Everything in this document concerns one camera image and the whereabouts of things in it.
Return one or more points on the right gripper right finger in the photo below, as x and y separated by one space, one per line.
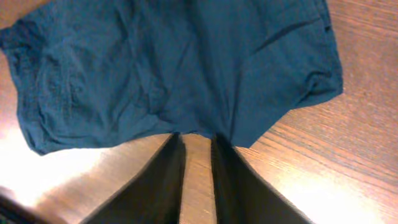
242 196

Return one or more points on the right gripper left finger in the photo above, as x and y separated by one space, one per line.
154 195

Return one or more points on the navy blue shorts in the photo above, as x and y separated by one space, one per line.
94 74

